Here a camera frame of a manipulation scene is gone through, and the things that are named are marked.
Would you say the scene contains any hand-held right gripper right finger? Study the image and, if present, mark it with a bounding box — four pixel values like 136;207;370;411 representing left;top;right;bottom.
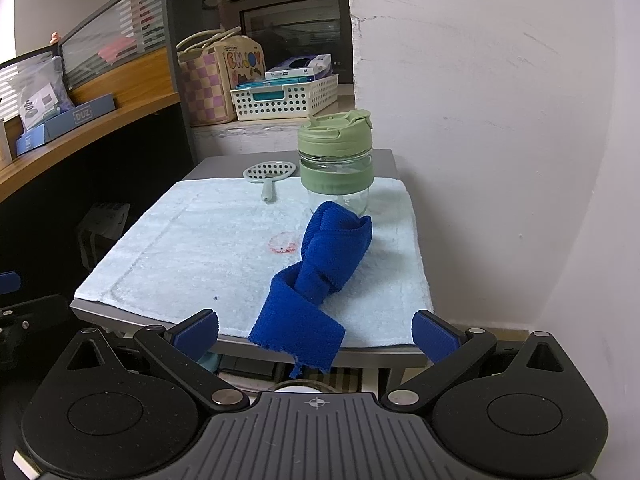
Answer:
381;309;585;413

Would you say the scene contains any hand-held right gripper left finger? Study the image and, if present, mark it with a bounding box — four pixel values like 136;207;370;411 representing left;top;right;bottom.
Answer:
52;309;251;412

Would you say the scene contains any small grey table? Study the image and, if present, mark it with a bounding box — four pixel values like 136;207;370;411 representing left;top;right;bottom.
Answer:
70;149;441;376

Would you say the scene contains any purple checkered bag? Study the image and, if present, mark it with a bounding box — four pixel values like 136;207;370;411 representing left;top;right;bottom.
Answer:
176;27;237;127

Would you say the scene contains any white and blue glove box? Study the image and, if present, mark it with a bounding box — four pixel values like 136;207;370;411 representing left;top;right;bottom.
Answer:
264;66;317;81

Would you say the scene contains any clear plastic bag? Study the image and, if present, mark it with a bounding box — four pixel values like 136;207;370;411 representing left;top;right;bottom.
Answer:
7;55;71;131

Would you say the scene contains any light blue towel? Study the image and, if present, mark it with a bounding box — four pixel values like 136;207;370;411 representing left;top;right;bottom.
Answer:
74;176;435;349

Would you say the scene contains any glass cup with green lid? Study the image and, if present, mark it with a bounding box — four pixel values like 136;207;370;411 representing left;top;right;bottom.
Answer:
298;108;374;219

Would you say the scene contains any blue cloth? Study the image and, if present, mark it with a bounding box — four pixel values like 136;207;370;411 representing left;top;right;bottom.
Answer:
248;201;374;380

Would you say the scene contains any dark window frame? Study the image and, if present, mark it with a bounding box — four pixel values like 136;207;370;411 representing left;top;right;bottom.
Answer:
217;0;354;72

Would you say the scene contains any white perforated plastic basket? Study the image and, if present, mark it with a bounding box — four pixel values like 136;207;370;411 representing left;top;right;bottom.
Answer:
229;74;340;122

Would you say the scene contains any pale green slotted strainer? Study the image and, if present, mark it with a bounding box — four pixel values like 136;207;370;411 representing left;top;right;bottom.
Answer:
243;160;294;204

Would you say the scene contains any striped glass partition panel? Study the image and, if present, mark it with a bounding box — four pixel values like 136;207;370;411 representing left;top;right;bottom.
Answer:
58;0;169;92

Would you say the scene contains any black stool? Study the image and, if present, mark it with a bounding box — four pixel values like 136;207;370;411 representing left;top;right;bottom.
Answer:
77;202;132;269

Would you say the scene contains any long striped glass partition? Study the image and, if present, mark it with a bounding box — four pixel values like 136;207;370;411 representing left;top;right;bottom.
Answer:
0;44;66;126

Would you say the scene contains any cream printed tote bag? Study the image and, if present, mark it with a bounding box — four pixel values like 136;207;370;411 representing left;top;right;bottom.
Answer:
215;35;266;111

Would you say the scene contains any purple glove box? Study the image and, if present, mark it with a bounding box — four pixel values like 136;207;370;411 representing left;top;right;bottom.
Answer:
277;53;334;79

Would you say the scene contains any blue cardboard box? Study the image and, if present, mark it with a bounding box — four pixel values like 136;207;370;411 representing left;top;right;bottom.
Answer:
15;92;117;157

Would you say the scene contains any teal box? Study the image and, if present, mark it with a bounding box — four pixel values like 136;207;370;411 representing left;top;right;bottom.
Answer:
235;80;284;104

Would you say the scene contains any pink item behind glass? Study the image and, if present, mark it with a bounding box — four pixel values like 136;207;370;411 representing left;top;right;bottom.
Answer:
97;35;136;64

